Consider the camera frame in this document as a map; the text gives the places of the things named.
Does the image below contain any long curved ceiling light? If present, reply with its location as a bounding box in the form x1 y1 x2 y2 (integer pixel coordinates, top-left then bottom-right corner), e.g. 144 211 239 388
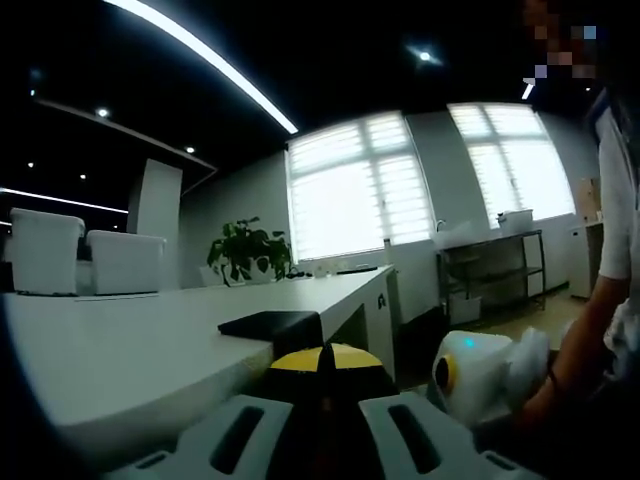
102 0 300 135

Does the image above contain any white cabinet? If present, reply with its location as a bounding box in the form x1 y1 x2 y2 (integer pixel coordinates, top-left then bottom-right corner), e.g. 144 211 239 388
567 219 606 300

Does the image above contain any potted green plant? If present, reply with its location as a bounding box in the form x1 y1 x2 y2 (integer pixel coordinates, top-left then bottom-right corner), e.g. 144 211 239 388
207 216 296 287

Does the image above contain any person's white shirt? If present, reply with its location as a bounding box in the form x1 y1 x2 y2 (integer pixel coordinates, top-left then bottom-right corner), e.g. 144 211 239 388
597 89 640 281

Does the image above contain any window with blinds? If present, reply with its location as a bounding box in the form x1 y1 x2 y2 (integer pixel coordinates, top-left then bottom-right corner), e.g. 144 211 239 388
447 102 576 230
285 110 434 262

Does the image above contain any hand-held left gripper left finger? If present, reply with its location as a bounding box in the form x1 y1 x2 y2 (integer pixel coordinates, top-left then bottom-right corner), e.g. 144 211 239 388
102 347 326 480

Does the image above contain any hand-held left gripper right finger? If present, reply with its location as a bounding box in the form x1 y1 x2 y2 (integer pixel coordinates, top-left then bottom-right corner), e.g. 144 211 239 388
329 343 544 480

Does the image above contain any metal shelf rack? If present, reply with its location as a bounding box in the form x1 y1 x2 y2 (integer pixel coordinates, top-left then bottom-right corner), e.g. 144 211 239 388
435 229 547 326

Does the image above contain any white plastic bin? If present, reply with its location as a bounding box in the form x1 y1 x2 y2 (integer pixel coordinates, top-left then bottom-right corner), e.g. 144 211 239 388
447 294 484 325
497 208 535 231

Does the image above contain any black fixed fixture clamp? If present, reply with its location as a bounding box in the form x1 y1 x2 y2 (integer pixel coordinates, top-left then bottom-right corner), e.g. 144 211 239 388
217 309 326 361

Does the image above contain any cardboard box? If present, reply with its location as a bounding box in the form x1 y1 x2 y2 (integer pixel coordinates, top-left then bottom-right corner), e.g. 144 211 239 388
577 177 604 224

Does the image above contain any white pillar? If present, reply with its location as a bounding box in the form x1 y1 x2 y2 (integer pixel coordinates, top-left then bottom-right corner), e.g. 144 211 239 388
127 158 184 291

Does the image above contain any white storage box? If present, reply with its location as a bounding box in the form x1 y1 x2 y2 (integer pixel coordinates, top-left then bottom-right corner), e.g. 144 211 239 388
9 207 86 295
85 229 167 295

